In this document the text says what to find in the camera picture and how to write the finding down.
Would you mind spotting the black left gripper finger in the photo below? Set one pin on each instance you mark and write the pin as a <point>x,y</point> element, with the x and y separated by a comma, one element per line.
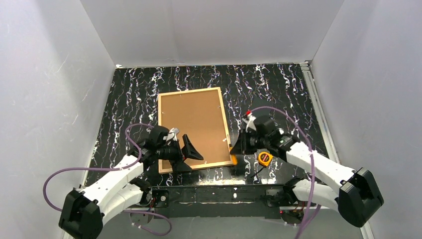
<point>180,167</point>
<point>188,150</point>

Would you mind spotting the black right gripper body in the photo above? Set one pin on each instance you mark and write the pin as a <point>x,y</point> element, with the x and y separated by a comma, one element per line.
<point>243,144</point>

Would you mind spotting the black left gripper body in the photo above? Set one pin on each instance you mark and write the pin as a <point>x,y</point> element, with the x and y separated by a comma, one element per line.
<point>181,153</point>

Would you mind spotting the wooden photo frame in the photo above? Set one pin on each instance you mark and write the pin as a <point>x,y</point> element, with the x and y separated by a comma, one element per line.
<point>199,114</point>

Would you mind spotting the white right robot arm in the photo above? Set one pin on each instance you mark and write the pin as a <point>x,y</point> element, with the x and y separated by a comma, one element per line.
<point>354,194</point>

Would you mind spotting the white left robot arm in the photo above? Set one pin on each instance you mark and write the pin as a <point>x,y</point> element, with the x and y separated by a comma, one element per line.
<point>85,212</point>

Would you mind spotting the yellow tape measure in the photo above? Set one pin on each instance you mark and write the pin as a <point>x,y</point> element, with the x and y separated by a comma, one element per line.
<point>264,158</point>

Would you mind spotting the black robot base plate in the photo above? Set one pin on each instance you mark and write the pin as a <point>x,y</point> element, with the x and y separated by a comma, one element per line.
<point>214,199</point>

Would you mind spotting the aluminium rail right side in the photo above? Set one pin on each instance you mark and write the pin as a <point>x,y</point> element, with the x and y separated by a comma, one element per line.
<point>306,69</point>

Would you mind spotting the aluminium rail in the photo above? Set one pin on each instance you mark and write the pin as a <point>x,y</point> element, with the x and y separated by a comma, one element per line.
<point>328,224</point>
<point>306,69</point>

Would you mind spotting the aluminium rail front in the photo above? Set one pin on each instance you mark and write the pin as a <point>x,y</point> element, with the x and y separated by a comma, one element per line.
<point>328,224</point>

